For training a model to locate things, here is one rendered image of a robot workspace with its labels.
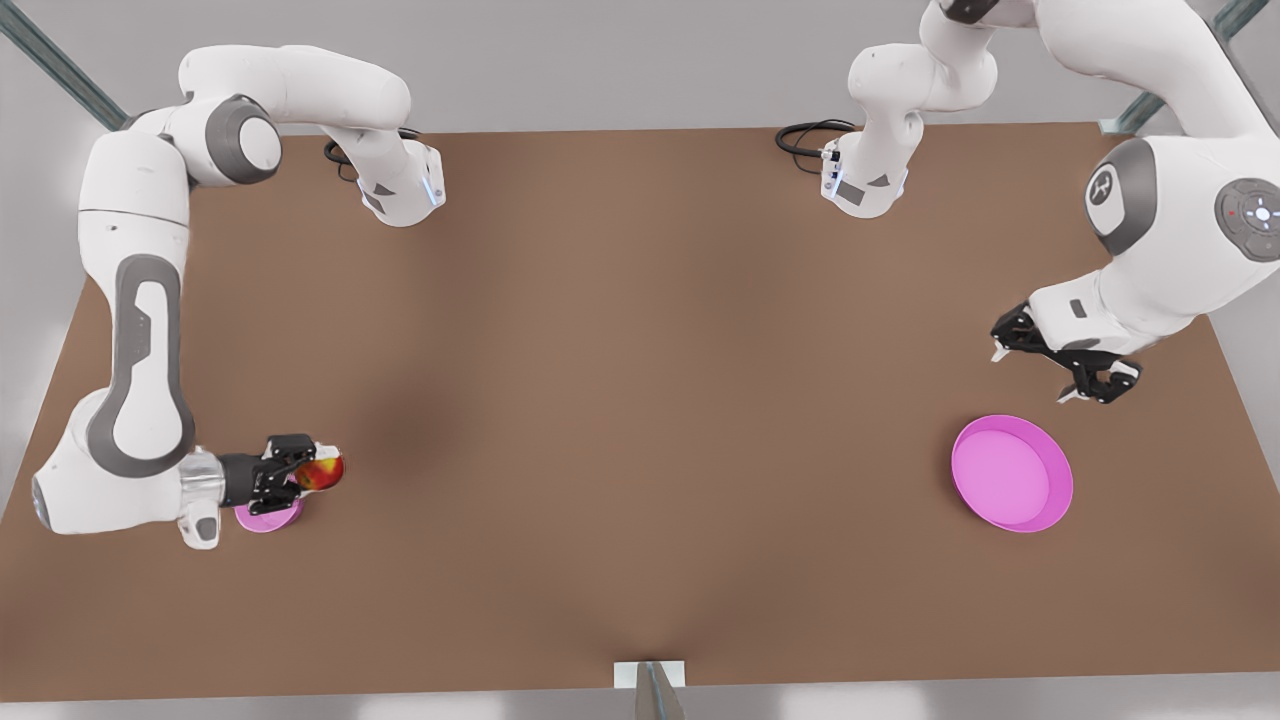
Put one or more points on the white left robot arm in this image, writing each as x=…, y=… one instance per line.
x=1180, y=230

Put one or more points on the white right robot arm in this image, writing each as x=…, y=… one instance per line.
x=140, y=330

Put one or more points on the red yellow apple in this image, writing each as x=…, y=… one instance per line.
x=322, y=473

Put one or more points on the pink bowl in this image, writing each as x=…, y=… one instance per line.
x=1008, y=475

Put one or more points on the small pink plate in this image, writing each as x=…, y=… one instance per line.
x=268, y=520

